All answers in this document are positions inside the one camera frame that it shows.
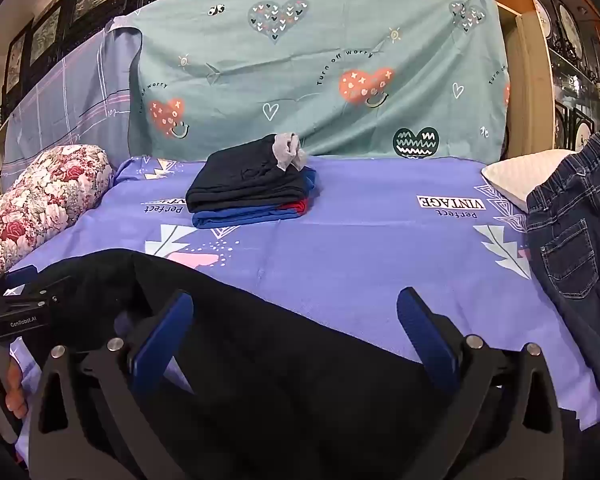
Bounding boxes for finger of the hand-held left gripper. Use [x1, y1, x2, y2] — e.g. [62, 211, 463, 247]
[0, 275, 75, 312]

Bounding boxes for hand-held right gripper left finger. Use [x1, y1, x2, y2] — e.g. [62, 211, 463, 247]
[27, 287, 196, 480]

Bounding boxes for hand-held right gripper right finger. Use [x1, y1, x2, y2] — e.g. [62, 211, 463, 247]
[396, 286, 567, 480]

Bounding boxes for black pants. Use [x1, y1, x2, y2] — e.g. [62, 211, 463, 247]
[10, 249, 581, 480]
[186, 134, 308, 214]

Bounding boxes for folded black pants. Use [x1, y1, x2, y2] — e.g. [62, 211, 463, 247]
[186, 134, 308, 214]

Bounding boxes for person's left hand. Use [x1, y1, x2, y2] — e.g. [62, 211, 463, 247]
[0, 357, 28, 441]

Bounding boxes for floral pillow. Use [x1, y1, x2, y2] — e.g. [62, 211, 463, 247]
[0, 144, 115, 276]

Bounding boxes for purple printed bed sheet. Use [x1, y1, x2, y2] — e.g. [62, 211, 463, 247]
[0, 155, 600, 461]

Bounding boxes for folded blue garment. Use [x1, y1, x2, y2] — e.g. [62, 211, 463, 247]
[191, 167, 317, 229]

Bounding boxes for dark blue jeans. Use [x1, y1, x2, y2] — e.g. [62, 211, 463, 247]
[525, 131, 600, 411]

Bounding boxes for folded red garment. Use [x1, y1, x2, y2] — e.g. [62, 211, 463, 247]
[279, 197, 311, 217]

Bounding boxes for white folded cloth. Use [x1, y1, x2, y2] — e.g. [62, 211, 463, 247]
[481, 149, 576, 213]

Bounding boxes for grey-blue plaid sheet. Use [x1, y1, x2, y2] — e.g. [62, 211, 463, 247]
[2, 15, 143, 181]

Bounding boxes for decorative plate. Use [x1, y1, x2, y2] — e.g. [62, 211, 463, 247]
[534, 0, 554, 39]
[557, 4, 581, 52]
[574, 120, 594, 152]

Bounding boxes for teal heart printed sheet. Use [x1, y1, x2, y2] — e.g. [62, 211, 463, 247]
[127, 0, 511, 161]

